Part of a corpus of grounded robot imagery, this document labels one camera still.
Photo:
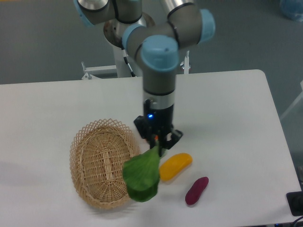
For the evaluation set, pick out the white frame at right edge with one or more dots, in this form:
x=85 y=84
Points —
x=293 y=106

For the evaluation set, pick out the yellow mango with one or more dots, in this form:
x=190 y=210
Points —
x=174 y=165

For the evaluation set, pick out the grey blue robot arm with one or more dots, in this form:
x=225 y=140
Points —
x=155 y=51

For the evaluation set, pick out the woven wicker basket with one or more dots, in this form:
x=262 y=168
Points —
x=97 y=156

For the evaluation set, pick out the blue bag in corner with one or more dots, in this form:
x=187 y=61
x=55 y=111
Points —
x=292 y=9

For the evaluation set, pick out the green bok choy vegetable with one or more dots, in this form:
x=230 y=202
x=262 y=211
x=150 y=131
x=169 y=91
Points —
x=141 y=175

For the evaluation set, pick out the purple sweet potato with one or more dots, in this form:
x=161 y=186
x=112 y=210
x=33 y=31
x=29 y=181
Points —
x=196 y=190

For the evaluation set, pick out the black device at table edge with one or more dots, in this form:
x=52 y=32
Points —
x=295 y=202

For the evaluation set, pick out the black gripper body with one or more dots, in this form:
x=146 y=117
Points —
x=157 y=121

